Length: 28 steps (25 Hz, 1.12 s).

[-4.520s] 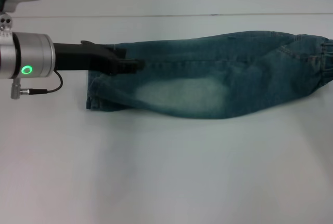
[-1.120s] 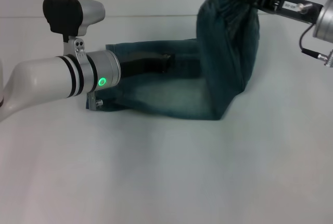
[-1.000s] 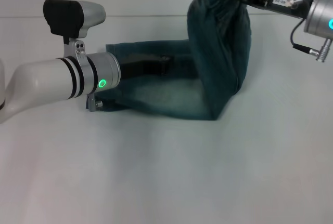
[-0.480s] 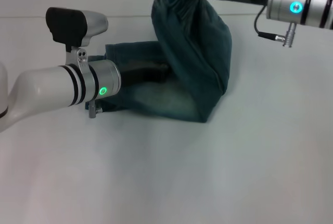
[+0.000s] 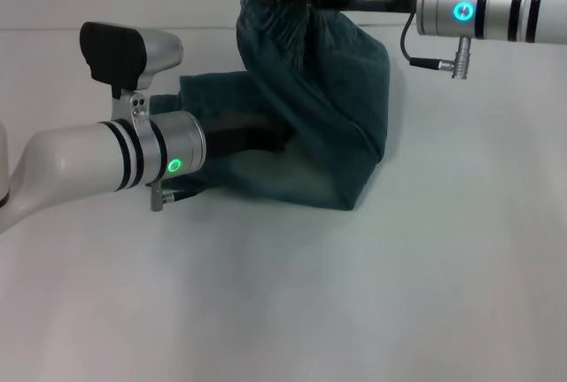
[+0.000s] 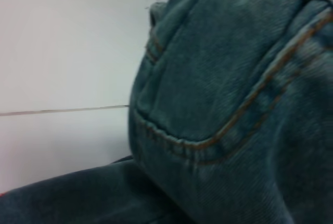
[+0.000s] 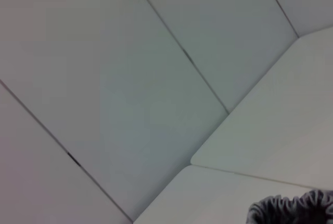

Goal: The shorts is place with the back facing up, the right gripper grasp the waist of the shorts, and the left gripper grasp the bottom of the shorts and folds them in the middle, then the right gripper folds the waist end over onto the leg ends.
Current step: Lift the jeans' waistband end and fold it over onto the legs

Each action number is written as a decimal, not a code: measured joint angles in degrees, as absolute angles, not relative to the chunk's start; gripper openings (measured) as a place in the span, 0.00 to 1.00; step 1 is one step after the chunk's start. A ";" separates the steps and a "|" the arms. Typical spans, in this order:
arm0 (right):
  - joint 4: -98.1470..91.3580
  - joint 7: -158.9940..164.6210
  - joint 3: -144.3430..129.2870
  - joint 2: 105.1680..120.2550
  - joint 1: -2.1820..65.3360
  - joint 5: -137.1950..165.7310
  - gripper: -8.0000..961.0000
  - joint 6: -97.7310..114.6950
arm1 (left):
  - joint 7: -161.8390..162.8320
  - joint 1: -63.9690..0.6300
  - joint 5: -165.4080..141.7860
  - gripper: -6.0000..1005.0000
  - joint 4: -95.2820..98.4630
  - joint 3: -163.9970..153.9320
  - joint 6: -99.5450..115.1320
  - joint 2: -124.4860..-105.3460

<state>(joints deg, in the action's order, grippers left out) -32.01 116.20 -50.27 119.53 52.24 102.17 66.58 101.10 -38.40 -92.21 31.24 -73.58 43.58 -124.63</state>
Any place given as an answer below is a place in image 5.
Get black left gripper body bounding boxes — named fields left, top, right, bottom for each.
left=201, top=121, right=297, bottom=160

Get blue denim shorts with print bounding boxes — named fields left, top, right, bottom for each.
left=176, top=0, right=392, bottom=213

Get silver cable connector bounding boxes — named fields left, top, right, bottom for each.
left=149, top=180, right=176, bottom=213
left=436, top=35, right=470, bottom=81

